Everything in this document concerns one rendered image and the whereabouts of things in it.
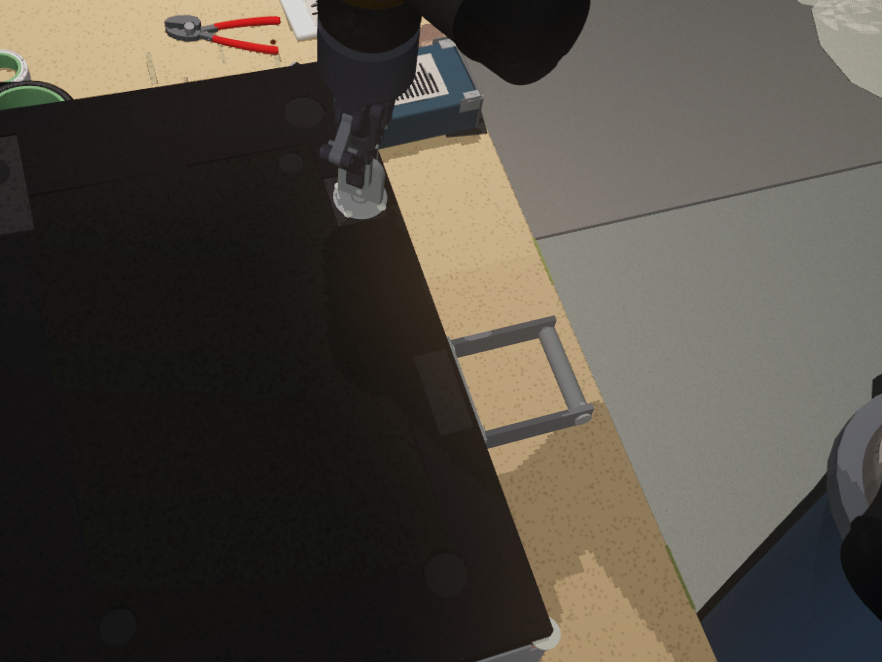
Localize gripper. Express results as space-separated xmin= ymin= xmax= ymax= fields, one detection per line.
xmin=316 ymin=8 xmax=422 ymax=203

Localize white flat rack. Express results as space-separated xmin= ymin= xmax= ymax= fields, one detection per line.
xmin=278 ymin=0 xmax=322 ymax=41

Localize grey mixer coffin body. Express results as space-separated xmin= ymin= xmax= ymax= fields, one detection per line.
xmin=475 ymin=639 xmax=553 ymax=662

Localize blue vented equipment box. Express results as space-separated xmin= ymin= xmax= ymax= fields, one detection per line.
xmin=377 ymin=37 xmax=488 ymax=150

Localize white crumpled cover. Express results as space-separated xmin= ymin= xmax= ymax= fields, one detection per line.
xmin=797 ymin=0 xmax=882 ymax=92

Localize dark blue mat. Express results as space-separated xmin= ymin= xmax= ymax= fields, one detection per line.
xmin=694 ymin=473 xmax=882 ymax=662

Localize red handled pliers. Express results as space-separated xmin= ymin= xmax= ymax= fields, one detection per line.
xmin=163 ymin=14 xmax=283 ymax=57

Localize grey coffin carry handle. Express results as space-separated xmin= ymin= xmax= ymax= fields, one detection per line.
xmin=447 ymin=315 xmax=595 ymax=450

